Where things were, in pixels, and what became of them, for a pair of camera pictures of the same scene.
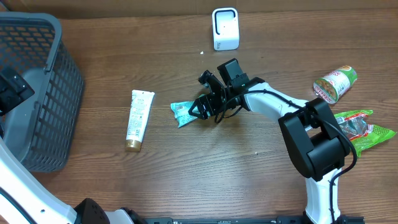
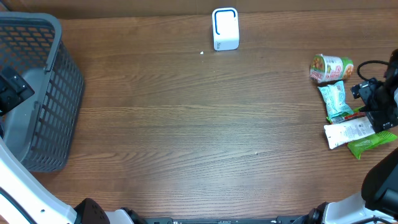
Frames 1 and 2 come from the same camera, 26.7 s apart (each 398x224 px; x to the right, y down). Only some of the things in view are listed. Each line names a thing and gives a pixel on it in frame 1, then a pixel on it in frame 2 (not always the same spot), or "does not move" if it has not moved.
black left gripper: (11, 97) does not move
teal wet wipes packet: (180, 111) to (334, 98)
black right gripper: (210, 102) to (384, 119)
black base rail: (244, 219) does not move
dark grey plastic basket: (38, 130) does not move
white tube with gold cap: (140, 106) to (338, 134)
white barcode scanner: (226, 28) does not move
